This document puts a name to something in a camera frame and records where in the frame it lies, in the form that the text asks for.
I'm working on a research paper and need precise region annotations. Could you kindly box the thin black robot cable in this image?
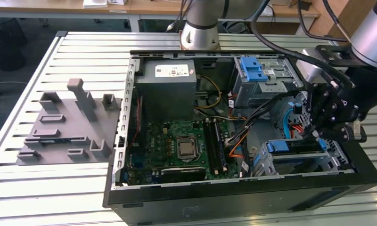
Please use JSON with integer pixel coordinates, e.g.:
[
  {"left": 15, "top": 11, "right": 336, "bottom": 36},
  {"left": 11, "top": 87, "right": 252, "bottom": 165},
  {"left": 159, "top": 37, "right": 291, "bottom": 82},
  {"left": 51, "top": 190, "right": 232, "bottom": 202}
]
[{"left": 296, "top": 0, "right": 353, "bottom": 44}]

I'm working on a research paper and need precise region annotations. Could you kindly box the blue plastic drive latch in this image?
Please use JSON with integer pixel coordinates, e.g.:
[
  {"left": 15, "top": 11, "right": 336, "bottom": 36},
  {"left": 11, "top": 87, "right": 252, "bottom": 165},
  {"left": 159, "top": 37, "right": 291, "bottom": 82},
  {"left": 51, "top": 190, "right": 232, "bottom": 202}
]
[{"left": 240, "top": 57, "right": 265, "bottom": 82}]

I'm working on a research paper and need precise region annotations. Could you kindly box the grey optical drive cage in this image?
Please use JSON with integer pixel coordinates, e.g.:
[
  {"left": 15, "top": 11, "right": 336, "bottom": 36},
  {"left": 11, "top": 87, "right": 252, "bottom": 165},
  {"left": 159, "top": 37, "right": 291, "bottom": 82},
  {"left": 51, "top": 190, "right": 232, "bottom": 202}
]
[{"left": 232, "top": 56, "right": 304, "bottom": 109}]

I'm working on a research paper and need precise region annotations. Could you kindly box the wooden desk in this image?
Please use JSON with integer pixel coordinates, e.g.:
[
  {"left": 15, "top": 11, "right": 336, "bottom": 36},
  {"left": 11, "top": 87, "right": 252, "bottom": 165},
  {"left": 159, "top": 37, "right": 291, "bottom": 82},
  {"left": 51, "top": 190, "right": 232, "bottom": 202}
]
[{"left": 0, "top": 0, "right": 321, "bottom": 36}]

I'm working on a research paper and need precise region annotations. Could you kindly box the black graphics card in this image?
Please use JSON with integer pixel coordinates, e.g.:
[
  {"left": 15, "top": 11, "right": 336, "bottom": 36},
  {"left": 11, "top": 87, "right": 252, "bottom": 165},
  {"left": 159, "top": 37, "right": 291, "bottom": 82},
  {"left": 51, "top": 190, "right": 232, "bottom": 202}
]
[{"left": 159, "top": 166, "right": 207, "bottom": 183}]

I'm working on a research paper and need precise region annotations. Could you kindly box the black bin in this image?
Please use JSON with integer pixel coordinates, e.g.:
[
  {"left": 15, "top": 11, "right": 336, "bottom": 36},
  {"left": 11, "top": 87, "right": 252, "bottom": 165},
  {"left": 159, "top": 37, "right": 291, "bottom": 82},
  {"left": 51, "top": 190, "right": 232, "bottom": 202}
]
[{"left": 0, "top": 17, "right": 28, "bottom": 73}]

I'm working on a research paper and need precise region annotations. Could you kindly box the black PC case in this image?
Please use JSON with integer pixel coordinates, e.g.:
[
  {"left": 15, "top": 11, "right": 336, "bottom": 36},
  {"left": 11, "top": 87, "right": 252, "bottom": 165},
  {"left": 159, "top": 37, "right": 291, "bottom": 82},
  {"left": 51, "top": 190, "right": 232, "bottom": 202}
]
[{"left": 101, "top": 49, "right": 377, "bottom": 226}]

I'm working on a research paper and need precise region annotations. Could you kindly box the hanging cable with plug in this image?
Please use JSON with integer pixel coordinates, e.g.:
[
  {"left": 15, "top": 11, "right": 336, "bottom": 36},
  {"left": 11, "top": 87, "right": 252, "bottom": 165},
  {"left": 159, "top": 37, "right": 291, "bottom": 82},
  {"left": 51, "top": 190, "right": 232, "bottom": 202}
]
[{"left": 167, "top": 0, "right": 192, "bottom": 32}]

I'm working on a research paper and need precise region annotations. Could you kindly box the black cable bundle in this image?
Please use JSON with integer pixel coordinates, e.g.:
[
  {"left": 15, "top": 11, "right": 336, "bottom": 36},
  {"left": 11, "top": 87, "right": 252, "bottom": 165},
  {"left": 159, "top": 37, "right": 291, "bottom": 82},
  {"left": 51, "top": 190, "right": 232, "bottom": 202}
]
[{"left": 225, "top": 91, "right": 303, "bottom": 146}]

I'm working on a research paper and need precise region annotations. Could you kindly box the metal disk bay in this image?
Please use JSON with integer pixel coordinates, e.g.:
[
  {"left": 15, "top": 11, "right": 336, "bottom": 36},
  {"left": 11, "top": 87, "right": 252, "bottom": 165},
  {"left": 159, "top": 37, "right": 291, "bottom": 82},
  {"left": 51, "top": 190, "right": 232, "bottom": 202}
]
[{"left": 251, "top": 138, "right": 343, "bottom": 177}]

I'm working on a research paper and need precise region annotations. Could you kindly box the thin red wire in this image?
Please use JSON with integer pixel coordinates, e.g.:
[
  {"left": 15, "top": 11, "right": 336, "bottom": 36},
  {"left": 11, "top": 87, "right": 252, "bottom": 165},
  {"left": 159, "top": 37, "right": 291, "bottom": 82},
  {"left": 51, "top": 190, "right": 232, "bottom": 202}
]
[{"left": 131, "top": 95, "right": 144, "bottom": 148}]

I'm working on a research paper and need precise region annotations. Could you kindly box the black camera bracket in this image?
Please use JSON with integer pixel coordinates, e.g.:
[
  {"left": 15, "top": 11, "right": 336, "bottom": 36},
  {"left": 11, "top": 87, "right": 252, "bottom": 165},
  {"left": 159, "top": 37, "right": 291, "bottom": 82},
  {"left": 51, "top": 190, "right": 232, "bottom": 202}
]
[{"left": 313, "top": 44, "right": 377, "bottom": 69}]

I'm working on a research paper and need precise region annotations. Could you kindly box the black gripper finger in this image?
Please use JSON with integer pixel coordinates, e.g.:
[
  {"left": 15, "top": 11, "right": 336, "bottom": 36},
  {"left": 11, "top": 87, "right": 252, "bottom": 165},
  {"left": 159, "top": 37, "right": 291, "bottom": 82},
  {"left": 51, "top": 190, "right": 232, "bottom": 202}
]
[
  {"left": 308, "top": 85, "right": 337, "bottom": 142},
  {"left": 316, "top": 120, "right": 368, "bottom": 144}
]

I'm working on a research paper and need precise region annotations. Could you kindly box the red orange power wire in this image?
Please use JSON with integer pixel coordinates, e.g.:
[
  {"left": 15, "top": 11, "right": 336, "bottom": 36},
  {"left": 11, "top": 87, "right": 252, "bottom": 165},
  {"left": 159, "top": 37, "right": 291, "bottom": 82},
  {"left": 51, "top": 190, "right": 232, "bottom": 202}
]
[{"left": 289, "top": 122, "right": 312, "bottom": 139}]

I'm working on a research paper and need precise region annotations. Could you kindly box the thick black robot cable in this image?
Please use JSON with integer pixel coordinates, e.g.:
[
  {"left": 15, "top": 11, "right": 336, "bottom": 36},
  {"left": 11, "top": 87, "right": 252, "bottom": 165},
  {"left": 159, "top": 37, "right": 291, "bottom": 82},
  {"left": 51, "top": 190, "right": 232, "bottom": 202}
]
[{"left": 249, "top": 0, "right": 356, "bottom": 89}]

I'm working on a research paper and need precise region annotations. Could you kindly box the blue data wire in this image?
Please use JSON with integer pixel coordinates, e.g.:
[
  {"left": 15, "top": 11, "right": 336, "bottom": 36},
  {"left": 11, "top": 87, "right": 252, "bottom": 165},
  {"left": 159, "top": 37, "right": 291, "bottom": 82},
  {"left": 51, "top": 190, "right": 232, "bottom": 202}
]
[{"left": 283, "top": 102, "right": 305, "bottom": 142}]

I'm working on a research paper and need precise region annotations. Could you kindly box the RAM stick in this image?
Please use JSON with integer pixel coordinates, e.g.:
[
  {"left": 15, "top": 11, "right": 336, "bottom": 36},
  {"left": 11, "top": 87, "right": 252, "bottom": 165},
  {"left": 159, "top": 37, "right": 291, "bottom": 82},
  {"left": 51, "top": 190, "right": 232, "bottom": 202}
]
[{"left": 213, "top": 120, "right": 229, "bottom": 171}]

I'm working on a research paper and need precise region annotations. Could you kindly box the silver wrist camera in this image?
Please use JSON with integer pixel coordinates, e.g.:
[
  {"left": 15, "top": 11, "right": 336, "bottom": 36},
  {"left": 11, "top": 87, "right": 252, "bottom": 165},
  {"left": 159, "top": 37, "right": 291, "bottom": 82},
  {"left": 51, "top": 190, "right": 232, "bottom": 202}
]
[{"left": 297, "top": 48, "right": 333, "bottom": 83}]

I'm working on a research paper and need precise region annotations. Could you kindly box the CPU socket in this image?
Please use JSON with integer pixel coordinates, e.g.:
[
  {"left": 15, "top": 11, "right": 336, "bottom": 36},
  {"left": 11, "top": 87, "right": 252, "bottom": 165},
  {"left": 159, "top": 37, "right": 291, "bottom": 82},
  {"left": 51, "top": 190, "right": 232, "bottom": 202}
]
[{"left": 175, "top": 135, "right": 199, "bottom": 163}]

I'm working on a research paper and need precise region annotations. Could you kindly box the yellow cable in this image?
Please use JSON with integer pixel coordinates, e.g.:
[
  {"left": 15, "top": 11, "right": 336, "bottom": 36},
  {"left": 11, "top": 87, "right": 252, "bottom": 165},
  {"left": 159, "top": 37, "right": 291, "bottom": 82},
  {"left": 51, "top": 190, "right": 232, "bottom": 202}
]
[{"left": 195, "top": 74, "right": 223, "bottom": 110}]

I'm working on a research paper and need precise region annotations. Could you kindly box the grey parts rack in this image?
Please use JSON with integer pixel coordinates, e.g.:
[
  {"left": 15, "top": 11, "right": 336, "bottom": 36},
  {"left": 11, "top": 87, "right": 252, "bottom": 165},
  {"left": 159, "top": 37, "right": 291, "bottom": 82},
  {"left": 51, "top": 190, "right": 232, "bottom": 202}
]
[{"left": 15, "top": 78, "right": 124, "bottom": 167}]

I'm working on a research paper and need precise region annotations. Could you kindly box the hard disk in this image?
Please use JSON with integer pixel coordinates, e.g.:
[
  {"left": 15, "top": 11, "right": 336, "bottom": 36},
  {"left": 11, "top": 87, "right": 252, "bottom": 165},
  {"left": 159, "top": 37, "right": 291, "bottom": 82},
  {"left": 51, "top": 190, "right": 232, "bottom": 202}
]
[{"left": 268, "top": 138, "right": 327, "bottom": 155}]

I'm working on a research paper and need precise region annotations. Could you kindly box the silver CPU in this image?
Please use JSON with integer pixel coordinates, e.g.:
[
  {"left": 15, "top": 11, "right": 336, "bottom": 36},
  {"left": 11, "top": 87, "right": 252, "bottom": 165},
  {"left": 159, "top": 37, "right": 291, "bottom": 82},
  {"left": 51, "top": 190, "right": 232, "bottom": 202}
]
[{"left": 177, "top": 142, "right": 195, "bottom": 156}]

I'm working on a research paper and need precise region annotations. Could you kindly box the white paper box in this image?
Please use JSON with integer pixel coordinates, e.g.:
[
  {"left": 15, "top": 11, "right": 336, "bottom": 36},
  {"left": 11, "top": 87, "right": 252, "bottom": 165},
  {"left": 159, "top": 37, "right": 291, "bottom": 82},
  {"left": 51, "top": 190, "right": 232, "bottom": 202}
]
[{"left": 83, "top": 0, "right": 108, "bottom": 9}]

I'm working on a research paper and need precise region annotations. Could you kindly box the green motherboard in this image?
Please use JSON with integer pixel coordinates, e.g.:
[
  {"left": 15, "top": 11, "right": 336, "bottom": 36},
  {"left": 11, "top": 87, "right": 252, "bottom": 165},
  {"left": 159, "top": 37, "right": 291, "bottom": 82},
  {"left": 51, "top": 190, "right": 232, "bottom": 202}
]
[{"left": 125, "top": 119, "right": 249, "bottom": 186}]

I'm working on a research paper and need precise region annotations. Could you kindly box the grey power supply unit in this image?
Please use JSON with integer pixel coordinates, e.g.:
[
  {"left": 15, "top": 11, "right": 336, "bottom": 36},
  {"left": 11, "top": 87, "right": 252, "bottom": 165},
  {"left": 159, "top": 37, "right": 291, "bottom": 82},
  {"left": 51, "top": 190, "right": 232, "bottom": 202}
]
[{"left": 135, "top": 59, "right": 199, "bottom": 121}]

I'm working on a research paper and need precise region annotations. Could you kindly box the black RAM slot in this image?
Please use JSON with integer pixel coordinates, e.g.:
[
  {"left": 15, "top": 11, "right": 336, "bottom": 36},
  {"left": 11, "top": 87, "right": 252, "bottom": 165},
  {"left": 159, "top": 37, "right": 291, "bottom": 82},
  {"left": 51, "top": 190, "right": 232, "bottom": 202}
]
[{"left": 204, "top": 119, "right": 217, "bottom": 174}]

